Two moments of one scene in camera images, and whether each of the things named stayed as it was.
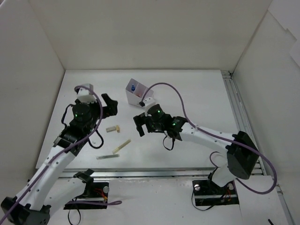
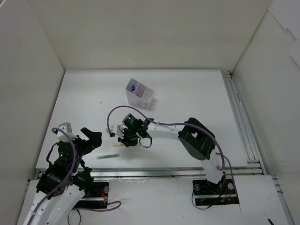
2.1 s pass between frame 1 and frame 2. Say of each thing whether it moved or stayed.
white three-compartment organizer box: stayed
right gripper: moved
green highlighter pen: stayed
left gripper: moved
